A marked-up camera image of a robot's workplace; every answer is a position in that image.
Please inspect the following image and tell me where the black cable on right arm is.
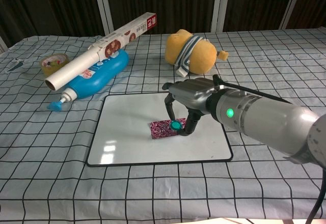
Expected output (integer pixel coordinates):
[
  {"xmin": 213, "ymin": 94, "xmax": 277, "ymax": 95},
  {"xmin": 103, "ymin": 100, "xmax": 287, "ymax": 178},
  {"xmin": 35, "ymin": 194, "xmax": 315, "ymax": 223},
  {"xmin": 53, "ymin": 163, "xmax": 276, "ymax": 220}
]
[{"xmin": 212, "ymin": 74, "xmax": 292, "ymax": 104}]

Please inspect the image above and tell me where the white board with black rim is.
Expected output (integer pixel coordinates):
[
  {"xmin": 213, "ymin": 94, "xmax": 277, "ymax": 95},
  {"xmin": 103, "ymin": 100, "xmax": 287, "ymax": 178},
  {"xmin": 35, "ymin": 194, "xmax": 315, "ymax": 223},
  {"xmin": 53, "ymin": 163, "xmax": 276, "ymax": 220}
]
[{"xmin": 86, "ymin": 91, "xmax": 234, "ymax": 168}]

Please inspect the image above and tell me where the pink patterned card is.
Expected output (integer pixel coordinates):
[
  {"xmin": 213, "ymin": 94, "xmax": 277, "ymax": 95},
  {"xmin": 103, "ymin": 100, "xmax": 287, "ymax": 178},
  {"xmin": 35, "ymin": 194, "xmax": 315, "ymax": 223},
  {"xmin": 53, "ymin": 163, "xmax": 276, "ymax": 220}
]
[{"xmin": 148, "ymin": 117, "xmax": 187, "ymax": 139}]

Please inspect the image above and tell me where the white wrap roll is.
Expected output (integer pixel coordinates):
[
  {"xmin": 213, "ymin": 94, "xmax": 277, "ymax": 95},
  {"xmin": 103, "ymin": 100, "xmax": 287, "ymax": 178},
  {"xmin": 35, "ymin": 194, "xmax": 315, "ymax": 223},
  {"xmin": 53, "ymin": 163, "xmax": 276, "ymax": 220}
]
[{"xmin": 44, "ymin": 49, "xmax": 100, "ymax": 92}]

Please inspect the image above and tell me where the yellow tape roll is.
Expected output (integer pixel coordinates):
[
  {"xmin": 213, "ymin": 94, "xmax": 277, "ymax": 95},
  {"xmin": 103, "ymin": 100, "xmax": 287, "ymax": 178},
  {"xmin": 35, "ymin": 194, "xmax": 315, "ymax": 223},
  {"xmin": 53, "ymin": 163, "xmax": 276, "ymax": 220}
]
[{"xmin": 40, "ymin": 53, "xmax": 70, "ymax": 76}]

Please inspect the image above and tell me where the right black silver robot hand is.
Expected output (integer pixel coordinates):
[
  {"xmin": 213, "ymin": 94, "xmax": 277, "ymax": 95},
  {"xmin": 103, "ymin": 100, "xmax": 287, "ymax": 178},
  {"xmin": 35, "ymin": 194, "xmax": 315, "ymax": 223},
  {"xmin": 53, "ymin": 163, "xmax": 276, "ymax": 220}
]
[{"xmin": 162, "ymin": 78, "xmax": 221, "ymax": 137}]

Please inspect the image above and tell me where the blue plastic bottle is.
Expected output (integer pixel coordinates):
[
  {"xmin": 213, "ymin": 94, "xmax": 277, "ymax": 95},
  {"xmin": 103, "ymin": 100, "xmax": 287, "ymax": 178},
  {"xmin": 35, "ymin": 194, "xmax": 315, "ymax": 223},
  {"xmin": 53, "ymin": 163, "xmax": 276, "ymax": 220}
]
[{"xmin": 47, "ymin": 49, "xmax": 129, "ymax": 112}]

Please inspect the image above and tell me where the long cardboard wrap box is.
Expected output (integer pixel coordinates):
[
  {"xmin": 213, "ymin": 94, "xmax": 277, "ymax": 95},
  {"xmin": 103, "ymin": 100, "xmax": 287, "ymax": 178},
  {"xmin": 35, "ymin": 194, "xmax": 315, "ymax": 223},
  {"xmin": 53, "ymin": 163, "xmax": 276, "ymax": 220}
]
[{"xmin": 88, "ymin": 12, "xmax": 158, "ymax": 61}]

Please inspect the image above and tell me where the yellow plush toy striped scarf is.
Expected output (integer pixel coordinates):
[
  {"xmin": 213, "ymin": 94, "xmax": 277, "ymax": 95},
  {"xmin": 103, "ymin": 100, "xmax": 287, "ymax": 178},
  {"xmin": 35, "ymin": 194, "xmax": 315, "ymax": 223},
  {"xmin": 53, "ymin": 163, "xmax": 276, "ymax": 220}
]
[{"xmin": 165, "ymin": 29, "xmax": 229, "ymax": 77}]

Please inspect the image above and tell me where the white black grid tablecloth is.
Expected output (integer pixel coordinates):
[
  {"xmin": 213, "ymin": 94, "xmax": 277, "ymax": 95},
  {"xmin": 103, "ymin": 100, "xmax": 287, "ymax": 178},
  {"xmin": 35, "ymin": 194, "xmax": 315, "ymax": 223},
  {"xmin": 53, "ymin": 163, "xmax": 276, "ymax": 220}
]
[{"xmin": 0, "ymin": 26, "xmax": 326, "ymax": 224}]

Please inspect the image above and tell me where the thick black cable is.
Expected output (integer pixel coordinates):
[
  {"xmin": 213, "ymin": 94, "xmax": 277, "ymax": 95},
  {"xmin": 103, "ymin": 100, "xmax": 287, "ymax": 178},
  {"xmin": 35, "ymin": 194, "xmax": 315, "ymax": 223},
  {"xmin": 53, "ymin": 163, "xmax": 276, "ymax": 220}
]
[{"xmin": 305, "ymin": 167, "xmax": 326, "ymax": 224}]

